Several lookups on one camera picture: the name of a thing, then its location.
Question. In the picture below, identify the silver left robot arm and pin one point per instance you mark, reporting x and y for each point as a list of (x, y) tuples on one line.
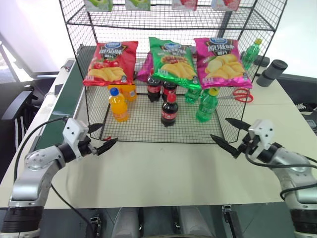
[(32, 171)]

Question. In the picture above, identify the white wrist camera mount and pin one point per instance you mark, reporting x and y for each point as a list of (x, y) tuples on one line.
[(73, 132), (263, 131)]

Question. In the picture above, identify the green drink carton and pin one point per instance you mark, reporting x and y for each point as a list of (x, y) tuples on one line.
[(99, 5), (138, 4)]

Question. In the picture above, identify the dark grey cylinder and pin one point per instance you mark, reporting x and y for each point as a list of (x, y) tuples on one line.
[(272, 73)]

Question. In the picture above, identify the black table clamp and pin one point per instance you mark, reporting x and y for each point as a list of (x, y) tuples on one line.
[(95, 225), (229, 220)]

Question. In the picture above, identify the orange soda bottle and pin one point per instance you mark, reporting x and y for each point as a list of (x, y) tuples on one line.
[(130, 93), (119, 106)]

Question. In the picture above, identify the black office chair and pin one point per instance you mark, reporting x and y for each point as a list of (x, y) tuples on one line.
[(17, 106)]

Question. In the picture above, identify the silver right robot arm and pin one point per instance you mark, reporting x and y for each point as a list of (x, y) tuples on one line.
[(294, 168)]

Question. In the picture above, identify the cola bottle red cap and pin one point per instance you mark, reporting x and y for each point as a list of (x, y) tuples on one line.
[(169, 89), (169, 112), (153, 90)]

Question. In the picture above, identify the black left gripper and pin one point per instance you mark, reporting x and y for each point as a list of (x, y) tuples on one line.
[(85, 146)]

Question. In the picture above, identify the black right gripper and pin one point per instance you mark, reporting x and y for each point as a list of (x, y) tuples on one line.
[(248, 145)]

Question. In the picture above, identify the red potato chip bag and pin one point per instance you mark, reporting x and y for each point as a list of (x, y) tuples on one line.
[(111, 62)]

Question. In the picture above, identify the grey rounded shape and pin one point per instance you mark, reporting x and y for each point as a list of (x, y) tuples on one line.
[(127, 221), (194, 220)]

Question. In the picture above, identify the black conveyor control box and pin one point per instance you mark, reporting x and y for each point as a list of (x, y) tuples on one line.
[(68, 65)]

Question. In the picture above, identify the magenta potato chip bag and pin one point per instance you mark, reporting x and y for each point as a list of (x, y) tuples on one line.
[(146, 70), (221, 64)]

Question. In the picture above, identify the green potato chip bag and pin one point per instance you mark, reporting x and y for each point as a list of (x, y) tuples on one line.
[(173, 64)]

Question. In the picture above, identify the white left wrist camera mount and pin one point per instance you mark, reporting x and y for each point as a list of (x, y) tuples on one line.
[(73, 132)]

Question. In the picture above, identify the pink drink carton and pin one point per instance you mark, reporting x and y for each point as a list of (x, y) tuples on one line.
[(184, 3), (226, 3)]

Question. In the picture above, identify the green conveyor belt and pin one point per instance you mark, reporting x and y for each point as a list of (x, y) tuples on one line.
[(67, 99)]

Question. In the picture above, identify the green soda bottle yellow cap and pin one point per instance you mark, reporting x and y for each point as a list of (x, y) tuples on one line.
[(206, 107), (192, 96), (250, 55)]

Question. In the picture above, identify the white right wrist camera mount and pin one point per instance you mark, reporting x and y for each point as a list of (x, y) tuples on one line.
[(263, 131)]

